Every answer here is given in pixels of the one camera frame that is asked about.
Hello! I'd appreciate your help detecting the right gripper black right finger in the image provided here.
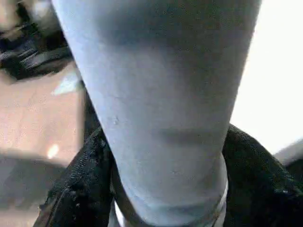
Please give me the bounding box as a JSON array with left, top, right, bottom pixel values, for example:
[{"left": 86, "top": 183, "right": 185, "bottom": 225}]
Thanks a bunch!
[{"left": 222, "top": 124, "right": 303, "bottom": 227}]

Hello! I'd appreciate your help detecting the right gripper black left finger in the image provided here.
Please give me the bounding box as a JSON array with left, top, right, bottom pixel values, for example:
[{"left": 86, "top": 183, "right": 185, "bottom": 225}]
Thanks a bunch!
[{"left": 33, "top": 129, "right": 116, "bottom": 227}]

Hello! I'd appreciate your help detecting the white plastic table leg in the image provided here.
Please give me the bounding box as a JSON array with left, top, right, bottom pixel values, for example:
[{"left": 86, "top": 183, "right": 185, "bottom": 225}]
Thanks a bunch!
[{"left": 51, "top": 0, "right": 263, "bottom": 227}]

